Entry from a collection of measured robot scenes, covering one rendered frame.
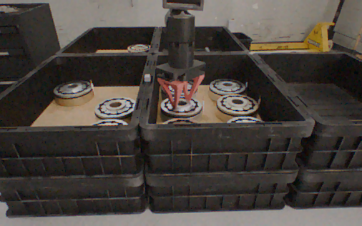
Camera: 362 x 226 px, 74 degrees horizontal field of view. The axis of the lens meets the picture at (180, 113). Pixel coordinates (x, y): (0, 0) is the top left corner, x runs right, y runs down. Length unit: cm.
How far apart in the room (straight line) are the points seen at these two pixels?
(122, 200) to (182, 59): 32
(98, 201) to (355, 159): 51
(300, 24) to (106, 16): 308
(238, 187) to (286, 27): 410
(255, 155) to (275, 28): 401
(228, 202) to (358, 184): 27
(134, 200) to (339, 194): 43
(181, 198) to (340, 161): 32
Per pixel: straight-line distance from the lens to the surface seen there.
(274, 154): 48
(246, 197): 55
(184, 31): 51
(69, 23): 404
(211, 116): 61
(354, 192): 63
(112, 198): 52
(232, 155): 46
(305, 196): 60
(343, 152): 54
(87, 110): 68
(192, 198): 53
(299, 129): 44
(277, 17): 439
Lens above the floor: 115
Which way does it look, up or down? 31 degrees down
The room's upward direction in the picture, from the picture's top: straight up
